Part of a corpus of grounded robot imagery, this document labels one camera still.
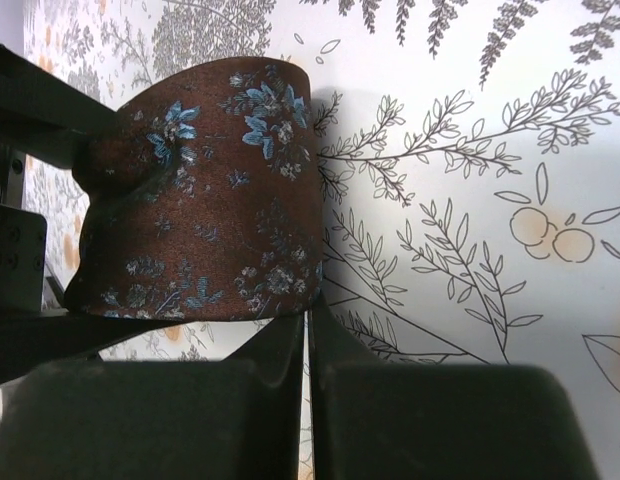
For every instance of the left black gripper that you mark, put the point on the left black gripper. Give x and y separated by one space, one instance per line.
48 119

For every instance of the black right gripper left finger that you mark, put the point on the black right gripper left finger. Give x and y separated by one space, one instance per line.
237 418

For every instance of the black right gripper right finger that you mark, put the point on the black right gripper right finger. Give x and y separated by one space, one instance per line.
373 419

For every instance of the brown blue floral tie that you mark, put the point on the brown blue floral tie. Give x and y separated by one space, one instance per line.
204 199

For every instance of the floral patterned table mat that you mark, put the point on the floral patterned table mat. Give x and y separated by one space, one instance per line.
470 160

